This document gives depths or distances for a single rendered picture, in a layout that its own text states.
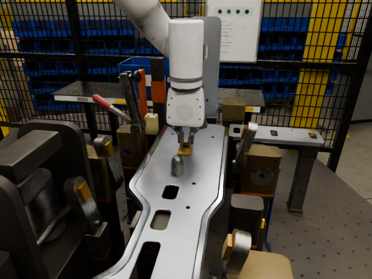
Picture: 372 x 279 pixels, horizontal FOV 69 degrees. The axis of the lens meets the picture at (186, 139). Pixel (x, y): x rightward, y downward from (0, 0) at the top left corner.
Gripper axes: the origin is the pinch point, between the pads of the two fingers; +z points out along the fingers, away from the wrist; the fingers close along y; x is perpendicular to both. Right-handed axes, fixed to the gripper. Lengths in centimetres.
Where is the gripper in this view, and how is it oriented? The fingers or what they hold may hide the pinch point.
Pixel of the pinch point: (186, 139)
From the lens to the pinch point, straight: 77.4
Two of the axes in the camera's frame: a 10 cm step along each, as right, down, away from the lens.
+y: 9.9, 0.8, -1.5
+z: 0.0, 8.9, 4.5
